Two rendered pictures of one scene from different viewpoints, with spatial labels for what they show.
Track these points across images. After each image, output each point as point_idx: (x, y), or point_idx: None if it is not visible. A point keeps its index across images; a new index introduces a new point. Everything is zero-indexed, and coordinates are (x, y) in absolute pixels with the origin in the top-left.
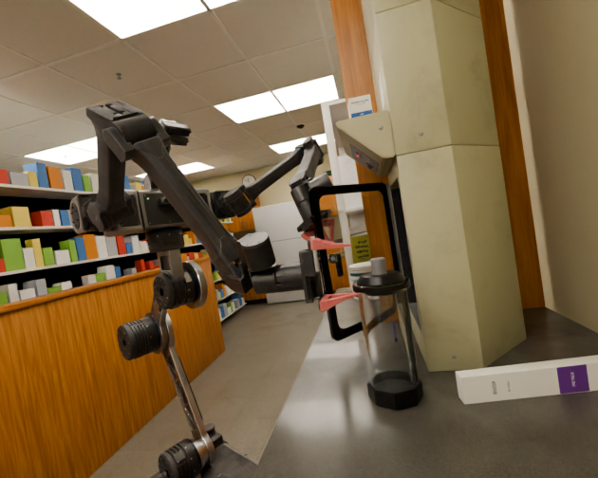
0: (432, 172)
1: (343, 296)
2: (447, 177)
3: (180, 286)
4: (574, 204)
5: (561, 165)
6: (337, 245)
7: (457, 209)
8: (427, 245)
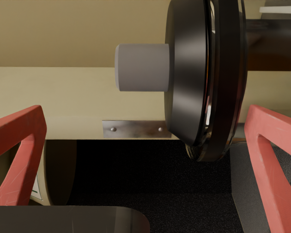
0: None
1: (279, 135)
2: (21, 72)
3: None
4: None
5: None
6: None
7: (76, 69)
8: (125, 97)
